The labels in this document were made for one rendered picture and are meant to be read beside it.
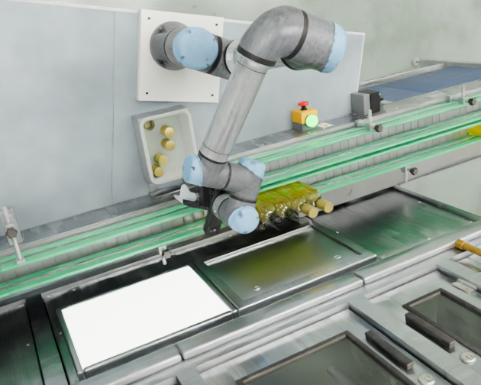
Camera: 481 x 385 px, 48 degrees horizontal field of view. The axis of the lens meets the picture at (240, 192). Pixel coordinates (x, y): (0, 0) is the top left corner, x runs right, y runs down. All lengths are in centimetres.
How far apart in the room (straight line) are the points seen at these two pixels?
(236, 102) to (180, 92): 56
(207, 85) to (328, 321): 87
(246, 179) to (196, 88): 53
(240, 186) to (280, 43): 39
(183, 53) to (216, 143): 36
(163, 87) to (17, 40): 45
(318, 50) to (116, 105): 76
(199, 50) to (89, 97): 40
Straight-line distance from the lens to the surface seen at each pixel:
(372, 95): 215
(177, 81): 180
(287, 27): 123
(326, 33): 128
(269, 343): 141
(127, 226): 169
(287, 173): 184
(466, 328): 146
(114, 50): 176
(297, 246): 175
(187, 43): 157
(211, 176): 134
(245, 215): 139
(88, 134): 177
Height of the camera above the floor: 246
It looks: 59 degrees down
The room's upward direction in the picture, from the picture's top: 121 degrees clockwise
